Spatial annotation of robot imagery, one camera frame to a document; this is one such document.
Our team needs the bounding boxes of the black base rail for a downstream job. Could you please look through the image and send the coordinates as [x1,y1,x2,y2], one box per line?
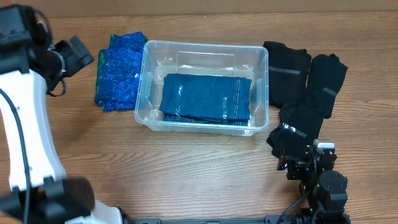
[130,215,279,224]

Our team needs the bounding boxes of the blue denim jeans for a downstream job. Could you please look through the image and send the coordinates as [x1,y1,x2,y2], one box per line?
[159,73,251,126]

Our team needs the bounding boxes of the black folded garment left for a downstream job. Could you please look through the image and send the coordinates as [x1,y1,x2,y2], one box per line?
[264,41,312,108]

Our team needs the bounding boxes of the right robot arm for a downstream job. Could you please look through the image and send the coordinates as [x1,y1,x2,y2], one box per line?
[276,139,351,224]

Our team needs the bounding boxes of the black garment front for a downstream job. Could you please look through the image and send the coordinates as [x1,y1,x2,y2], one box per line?
[267,101,324,157]

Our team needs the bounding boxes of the blue sequin fabric bundle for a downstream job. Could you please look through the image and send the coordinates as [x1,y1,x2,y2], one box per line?
[94,32,148,112]

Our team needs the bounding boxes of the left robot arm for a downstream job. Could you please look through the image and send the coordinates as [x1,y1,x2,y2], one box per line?
[1,4,130,224]

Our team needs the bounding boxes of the clear plastic storage bin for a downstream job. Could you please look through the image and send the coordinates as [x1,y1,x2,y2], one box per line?
[134,40,269,136]

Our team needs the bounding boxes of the black folded garment right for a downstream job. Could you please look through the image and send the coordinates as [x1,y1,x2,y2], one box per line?
[304,54,348,119]

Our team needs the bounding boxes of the black garment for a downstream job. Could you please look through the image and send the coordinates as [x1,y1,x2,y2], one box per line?
[264,41,312,108]
[267,101,324,157]
[304,54,348,119]

